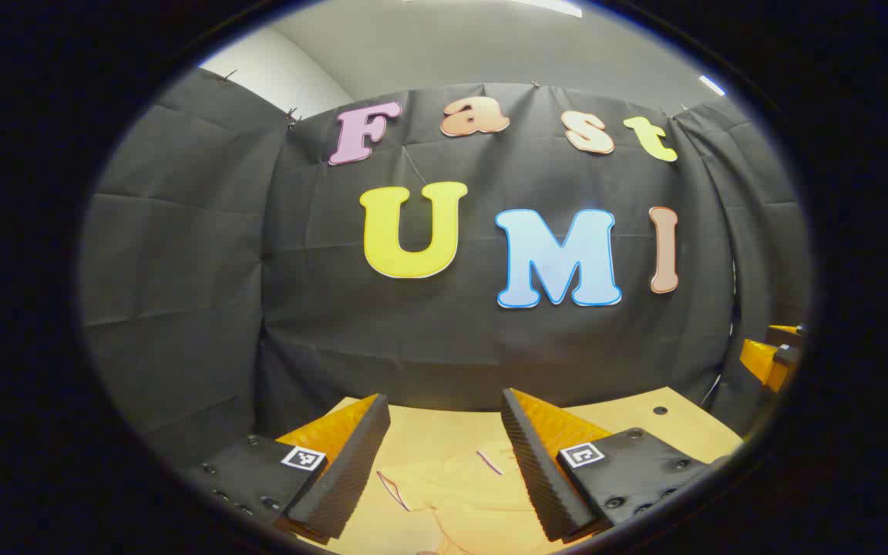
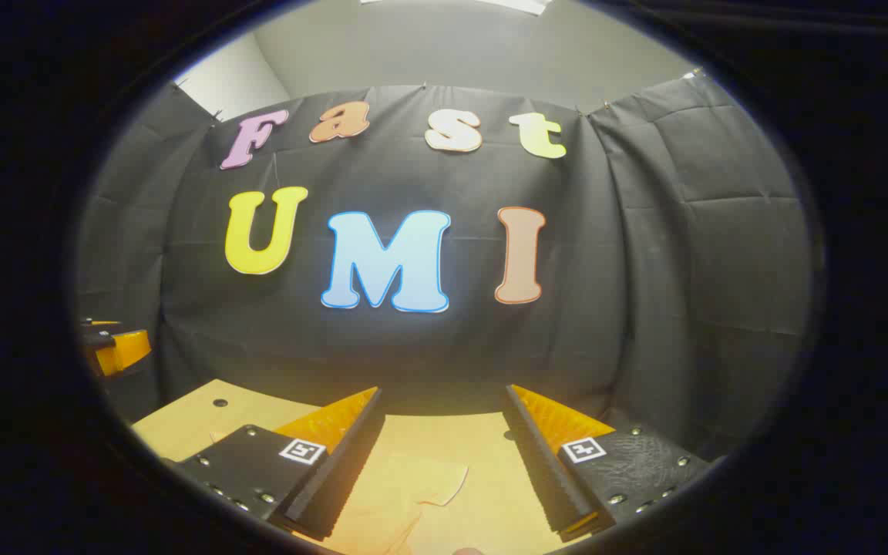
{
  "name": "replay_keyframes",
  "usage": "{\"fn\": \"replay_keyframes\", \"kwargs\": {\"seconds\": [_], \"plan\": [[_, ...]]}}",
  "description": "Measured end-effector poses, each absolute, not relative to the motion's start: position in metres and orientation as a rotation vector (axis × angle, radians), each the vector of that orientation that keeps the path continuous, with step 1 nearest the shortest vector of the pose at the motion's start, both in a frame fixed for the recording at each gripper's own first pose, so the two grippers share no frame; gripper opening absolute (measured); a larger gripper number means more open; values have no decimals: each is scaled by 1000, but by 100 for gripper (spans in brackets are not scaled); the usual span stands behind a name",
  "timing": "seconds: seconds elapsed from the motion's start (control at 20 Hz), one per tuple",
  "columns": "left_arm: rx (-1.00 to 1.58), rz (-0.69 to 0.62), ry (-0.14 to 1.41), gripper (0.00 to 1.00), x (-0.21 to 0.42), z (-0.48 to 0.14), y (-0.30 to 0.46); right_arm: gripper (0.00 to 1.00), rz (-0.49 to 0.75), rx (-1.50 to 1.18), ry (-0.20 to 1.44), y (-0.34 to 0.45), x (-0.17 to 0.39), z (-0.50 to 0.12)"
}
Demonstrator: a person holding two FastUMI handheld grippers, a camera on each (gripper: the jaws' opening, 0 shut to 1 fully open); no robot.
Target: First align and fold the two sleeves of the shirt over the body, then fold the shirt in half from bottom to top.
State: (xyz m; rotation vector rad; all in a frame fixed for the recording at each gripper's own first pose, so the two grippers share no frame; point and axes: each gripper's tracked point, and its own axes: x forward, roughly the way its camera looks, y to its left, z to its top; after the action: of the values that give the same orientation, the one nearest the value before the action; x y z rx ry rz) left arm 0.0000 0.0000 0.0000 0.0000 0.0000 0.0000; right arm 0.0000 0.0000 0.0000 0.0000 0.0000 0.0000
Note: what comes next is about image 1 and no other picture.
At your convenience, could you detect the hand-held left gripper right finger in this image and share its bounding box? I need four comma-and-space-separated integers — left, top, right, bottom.
500, 388, 730, 543

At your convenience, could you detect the black backdrop cloth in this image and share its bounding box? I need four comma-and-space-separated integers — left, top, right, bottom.
78, 68, 813, 463

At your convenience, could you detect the orange T-shirt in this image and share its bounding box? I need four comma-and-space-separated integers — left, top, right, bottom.
375, 441, 560, 555

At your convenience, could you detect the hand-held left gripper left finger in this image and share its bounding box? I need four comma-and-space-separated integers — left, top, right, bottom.
182, 393, 392, 545

